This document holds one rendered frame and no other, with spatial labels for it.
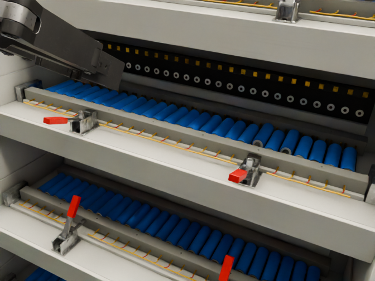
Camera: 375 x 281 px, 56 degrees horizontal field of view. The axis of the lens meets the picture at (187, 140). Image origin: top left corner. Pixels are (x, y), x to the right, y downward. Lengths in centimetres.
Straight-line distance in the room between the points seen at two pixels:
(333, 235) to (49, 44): 35
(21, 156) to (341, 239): 58
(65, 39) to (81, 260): 42
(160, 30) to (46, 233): 40
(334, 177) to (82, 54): 33
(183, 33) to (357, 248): 33
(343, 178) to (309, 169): 4
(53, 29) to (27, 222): 50
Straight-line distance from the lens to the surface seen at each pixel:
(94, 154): 54
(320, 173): 47
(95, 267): 60
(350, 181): 47
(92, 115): 56
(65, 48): 26
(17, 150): 74
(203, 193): 47
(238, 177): 38
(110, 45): 70
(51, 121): 51
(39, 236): 67
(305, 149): 52
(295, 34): 43
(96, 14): 55
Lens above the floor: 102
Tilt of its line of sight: 10 degrees down
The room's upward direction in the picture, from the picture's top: 12 degrees clockwise
